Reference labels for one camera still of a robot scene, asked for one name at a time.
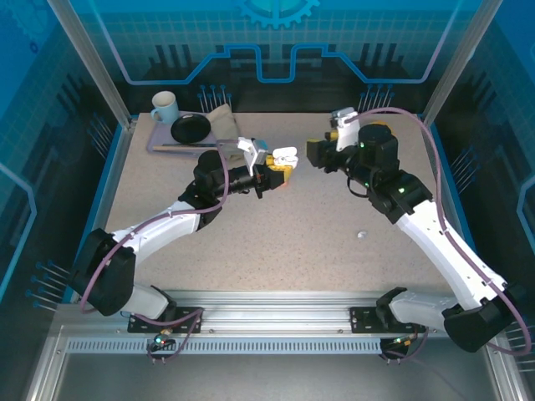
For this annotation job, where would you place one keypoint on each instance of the black left mount plate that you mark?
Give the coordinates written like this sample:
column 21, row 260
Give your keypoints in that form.
column 136, row 326

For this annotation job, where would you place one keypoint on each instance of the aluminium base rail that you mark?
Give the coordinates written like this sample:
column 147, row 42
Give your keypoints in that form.
column 276, row 313

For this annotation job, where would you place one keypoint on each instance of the small LED connector board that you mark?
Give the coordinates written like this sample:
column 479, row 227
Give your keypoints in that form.
column 161, row 340
column 401, row 341

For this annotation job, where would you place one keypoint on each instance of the white earbud charging case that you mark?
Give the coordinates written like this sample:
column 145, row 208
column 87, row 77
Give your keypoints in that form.
column 284, row 149

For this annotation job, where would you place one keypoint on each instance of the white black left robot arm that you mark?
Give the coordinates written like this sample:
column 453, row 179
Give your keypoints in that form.
column 163, row 225

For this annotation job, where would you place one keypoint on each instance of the wooden flat stick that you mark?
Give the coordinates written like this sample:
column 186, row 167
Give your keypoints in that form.
column 175, row 148

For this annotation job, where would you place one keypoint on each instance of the black round plate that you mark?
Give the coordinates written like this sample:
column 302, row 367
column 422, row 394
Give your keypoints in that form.
column 190, row 128

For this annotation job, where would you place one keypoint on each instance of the beige folded cloth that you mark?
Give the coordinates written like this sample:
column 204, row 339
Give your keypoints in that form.
column 223, row 121

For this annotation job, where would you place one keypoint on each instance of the aluminium frame post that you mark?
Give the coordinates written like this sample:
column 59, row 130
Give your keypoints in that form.
column 95, row 62
column 460, row 62

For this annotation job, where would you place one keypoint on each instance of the blue table edge trim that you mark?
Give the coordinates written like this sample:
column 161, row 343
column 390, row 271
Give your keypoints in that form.
column 100, row 190
column 457, row 196

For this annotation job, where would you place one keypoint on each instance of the light blue mug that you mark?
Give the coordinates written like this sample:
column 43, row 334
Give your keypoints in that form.
column 167, row 110

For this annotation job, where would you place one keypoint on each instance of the black right mount plate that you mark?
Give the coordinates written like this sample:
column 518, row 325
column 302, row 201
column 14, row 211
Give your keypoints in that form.
column 363, row 319

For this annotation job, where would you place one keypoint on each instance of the lavender plastic tray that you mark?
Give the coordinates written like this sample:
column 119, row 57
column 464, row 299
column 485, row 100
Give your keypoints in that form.
column 161, row 138

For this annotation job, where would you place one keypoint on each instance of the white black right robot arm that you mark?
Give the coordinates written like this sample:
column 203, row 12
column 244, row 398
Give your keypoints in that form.
column 443, row 250

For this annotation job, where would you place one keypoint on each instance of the black mount plate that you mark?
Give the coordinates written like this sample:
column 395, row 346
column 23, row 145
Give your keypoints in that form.
column 363, row 319
column 136, row 326

